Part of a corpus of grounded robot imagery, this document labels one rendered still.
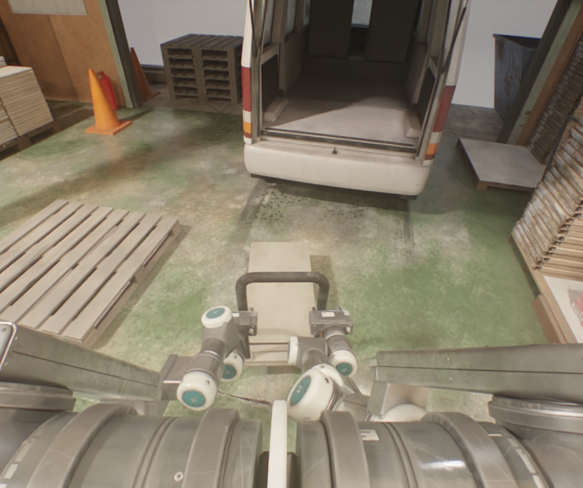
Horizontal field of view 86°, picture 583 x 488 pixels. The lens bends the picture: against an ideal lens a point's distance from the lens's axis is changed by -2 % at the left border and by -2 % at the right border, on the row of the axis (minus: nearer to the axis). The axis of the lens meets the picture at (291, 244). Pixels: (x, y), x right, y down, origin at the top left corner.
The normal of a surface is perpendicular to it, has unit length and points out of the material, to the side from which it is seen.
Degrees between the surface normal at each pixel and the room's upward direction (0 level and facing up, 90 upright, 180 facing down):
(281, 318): 0
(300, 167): 88
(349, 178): 90
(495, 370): 74
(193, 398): 70
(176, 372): 19
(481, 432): 31
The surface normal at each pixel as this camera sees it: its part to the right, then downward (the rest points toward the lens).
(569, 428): -0.73, -0.25
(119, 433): 0.04, -0.99
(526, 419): -0.94, -0.13
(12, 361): 1.00, -0.02
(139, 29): -0.21, 0.63
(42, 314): 0.03, -0.76
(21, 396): 0.88, -0.21
